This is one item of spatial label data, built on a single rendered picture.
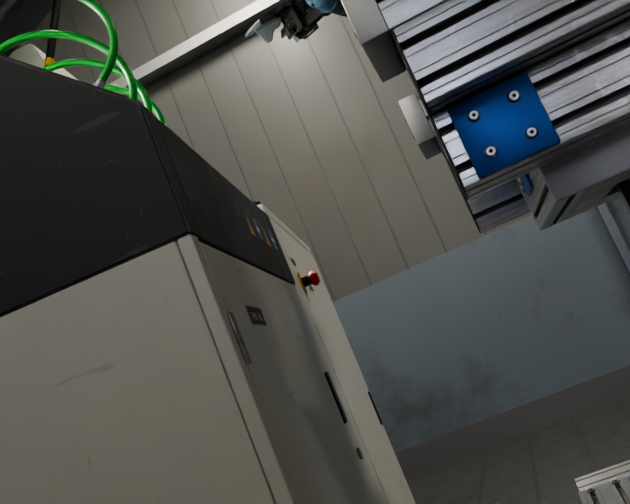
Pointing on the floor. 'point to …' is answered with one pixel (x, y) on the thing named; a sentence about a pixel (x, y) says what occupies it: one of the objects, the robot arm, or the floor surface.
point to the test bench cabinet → (126, 395)
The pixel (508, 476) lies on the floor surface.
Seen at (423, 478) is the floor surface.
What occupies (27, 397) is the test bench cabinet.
